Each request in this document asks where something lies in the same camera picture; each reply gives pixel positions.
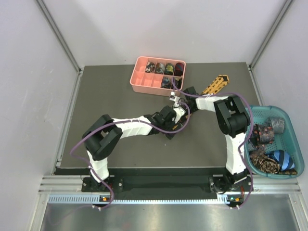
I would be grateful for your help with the pink compartment organizer box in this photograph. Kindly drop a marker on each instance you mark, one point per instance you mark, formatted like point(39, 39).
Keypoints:
point(150, 83)

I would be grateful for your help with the black yellow rolled tie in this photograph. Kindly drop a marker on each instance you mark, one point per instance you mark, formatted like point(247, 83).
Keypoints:
point(176, 83)

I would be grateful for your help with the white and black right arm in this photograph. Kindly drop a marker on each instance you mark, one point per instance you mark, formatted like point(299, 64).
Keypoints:
point(233, 121)

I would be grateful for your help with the blue striped rolled tie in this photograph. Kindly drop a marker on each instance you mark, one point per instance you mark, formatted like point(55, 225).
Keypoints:
point(282, 158)

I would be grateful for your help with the dark orange floral rolled tie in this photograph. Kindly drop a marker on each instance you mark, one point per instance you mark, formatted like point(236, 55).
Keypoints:
point(260, 137)

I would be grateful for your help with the grey slotted cable duct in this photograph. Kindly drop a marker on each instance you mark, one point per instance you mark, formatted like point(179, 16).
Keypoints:
point(101, 200)

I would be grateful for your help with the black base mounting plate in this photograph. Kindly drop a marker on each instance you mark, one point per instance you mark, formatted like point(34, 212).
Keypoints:
point(163, 183)

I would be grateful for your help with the aluminium frame post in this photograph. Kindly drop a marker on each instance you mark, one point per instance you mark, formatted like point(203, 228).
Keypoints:
point(55, 29)
point(287, 4)

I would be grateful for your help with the teal perforated plastic basket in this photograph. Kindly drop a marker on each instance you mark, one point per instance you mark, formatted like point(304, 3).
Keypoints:
point(286, 141)

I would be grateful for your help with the maroon rolled tie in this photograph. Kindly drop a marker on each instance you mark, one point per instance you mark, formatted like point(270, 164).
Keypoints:
point(179, 69)

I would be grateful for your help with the blue patterned rolled tie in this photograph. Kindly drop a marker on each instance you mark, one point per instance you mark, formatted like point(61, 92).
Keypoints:
point(166, 83)

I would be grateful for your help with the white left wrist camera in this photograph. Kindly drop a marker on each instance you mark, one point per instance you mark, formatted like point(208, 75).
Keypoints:
point(176, 106)

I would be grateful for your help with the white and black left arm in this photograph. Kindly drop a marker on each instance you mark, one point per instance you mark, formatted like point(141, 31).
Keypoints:
point(102, 137)

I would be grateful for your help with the right aluminium frame post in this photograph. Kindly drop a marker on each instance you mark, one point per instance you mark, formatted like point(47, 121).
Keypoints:
point(287, 4)

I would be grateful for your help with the green yellow rolled tie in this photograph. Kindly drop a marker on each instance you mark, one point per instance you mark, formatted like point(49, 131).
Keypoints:
point(169, 69)

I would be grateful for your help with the multicolour rolled tie in box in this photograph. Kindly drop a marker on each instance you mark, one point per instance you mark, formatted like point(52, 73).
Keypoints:
point(150, 67)

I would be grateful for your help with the left aluminium frame post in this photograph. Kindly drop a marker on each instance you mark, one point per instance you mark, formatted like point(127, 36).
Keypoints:
point(55, 29)

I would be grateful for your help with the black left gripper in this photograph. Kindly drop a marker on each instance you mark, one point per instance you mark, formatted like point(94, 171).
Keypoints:
point(173, 123)

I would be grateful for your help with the yellow patterned necktie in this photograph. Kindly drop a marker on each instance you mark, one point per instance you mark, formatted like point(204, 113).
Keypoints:
point(217, 85)

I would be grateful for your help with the brown paisley rolled tie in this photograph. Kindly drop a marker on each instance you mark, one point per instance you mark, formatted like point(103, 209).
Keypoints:
point(267, 165)

